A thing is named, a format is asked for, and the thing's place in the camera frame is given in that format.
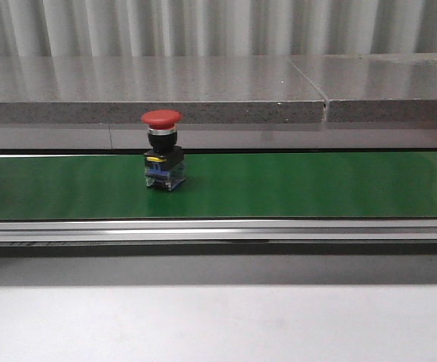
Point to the red mushroom push button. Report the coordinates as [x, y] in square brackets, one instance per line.
[165, 162]

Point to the grey stone counter slab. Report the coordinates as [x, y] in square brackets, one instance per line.
[118, 90]

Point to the green conveyor belt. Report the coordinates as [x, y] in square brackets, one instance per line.
[272, 185]

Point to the grey right counter slab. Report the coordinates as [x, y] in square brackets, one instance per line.
[377, 88]

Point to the grey pleated curtain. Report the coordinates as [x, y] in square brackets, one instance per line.
[222, 28]

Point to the aluminium conveyor frame rail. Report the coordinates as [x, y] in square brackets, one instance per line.
[222, 231]

